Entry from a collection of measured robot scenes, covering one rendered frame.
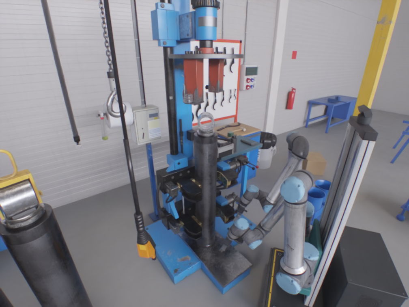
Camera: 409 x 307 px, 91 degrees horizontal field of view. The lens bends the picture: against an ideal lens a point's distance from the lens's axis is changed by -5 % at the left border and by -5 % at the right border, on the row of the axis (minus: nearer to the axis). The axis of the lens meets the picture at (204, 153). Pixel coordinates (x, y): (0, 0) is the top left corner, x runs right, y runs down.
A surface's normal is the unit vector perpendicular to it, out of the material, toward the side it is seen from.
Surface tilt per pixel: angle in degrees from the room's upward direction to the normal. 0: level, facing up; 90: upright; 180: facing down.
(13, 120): 90
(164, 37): 90
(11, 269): 0
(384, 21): 90
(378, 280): 0
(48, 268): 90
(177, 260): 0
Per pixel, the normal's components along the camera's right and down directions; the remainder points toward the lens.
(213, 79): -0.47, 0.37
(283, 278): -0.70, 0.38
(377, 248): 0.00, -0.91
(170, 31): 0.59, 0.34
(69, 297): 0.85, 0.22
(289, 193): -0.72, 0.17
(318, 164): -0.18, 0.41
